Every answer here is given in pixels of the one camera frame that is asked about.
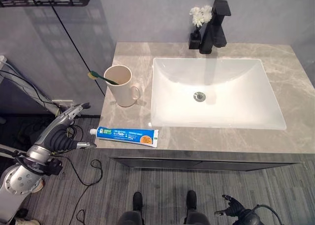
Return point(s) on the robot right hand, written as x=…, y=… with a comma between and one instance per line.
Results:
x=233, y=207

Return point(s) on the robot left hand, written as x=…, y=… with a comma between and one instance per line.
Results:
x=57, y=134

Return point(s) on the white rectangular sink basin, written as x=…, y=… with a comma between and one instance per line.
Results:
x=214, y=94

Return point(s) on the chrome sink drain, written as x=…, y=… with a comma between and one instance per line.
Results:
x=199, y=96

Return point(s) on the robot right leg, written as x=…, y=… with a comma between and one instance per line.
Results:
x=197, y=217

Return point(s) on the robot leg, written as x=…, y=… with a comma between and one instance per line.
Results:
x=197, y=217
x=131, y=217

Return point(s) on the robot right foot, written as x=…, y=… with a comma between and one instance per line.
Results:
x=191, y=200

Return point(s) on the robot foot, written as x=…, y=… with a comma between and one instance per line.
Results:
x=137, y=201
x=191, y=200

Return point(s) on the dark vanity cabinet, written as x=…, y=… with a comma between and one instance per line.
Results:
x=204, y=164

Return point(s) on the blue toothpaste tube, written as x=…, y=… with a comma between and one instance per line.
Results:
x=128, y=137

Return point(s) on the green toothbrush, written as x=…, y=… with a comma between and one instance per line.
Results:
x=103, y=78

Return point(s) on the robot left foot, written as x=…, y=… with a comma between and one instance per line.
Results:
x=137, y=201

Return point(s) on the robot left leg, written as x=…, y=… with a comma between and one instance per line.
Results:
x=131, y=217

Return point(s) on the grey marble vanity counter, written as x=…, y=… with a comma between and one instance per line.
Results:
x=283, y=92

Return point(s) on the black vase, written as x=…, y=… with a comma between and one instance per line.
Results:
x=194, y=41

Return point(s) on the black faucet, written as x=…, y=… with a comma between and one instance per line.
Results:
x=214, y=30

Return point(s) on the white flowers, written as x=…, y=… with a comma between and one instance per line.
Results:
x=200, y=15

